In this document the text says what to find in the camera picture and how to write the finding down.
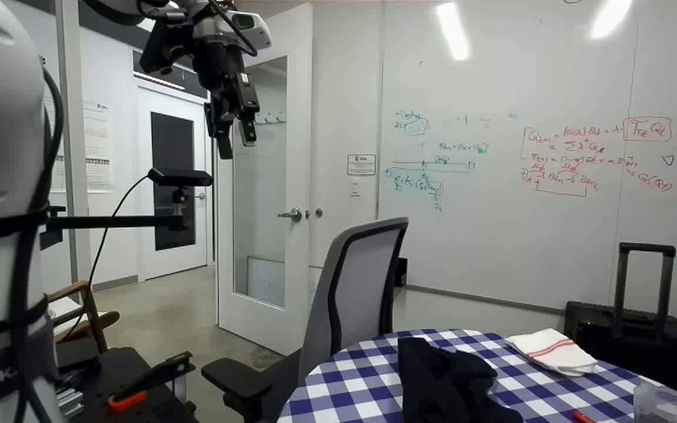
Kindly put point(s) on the white towel red stripe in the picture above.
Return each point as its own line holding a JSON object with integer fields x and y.
{"x": 550, "y": 351}

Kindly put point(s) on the clear plastic cup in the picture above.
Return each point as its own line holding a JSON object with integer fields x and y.
{"x": 664, "y": 404}

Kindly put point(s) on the black shirt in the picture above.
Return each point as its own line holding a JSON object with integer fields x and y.
{"x": 448, "y": 384}

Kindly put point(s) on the dark hallway door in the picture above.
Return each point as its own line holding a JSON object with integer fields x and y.
{"x": 171, "y": 148}

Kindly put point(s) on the blue white checkered tablecloth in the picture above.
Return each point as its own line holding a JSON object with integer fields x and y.
{"x": 352, "y": 384}

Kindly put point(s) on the black suitcase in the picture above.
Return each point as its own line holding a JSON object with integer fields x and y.
{"x": 634, "y": 337}

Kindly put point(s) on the small paper wall sign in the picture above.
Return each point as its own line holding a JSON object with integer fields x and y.
{"x": 361, "y": 164}

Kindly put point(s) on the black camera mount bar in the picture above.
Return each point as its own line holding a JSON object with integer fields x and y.
{"x": 118, "y": 222}

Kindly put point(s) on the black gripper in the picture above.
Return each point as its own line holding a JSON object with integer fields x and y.
{"x": 228, "y": 77}

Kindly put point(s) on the white paper wall poster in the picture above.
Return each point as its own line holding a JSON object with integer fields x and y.
{"x": 96, "y": 142}

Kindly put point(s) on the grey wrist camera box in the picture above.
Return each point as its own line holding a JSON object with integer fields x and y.
{"x": 250, "y": 28}

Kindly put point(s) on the black stereo camera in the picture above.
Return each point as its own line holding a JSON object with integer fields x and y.
{"x": 182, "y": 177}

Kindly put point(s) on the red marker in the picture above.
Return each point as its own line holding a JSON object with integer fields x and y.
{"x": 584, "y": 417}

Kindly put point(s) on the grey mesh office chair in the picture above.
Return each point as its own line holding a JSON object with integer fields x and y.
{"x": 352, "y": 283}

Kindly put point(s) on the wooden stool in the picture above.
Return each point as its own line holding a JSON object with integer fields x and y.
{"x": 93, "y": 309}

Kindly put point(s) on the black robot cart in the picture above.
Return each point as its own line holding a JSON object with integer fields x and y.
{"x": 103, "y": 376}

